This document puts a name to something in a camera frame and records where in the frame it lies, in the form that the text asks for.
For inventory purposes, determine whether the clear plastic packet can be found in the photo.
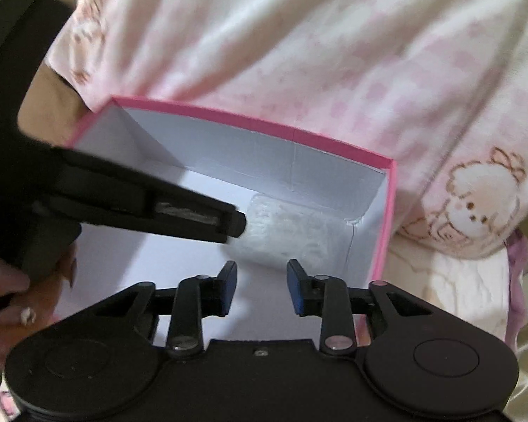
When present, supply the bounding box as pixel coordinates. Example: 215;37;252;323
224;194;353;274

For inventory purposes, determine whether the person's left hand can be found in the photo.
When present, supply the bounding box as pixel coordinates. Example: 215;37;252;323
0;244;77;370

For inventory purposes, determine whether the pink cardboard box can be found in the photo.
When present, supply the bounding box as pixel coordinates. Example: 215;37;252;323
57;98;396;318

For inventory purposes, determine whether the pink bunny print quilt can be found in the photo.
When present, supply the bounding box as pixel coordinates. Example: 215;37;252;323
47;0;528;258

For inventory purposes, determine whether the white red bear blanket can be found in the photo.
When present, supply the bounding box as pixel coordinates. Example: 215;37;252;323
383;231;528;421

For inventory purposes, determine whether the brown pillow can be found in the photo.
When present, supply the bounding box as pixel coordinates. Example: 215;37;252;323
18;0;88;146

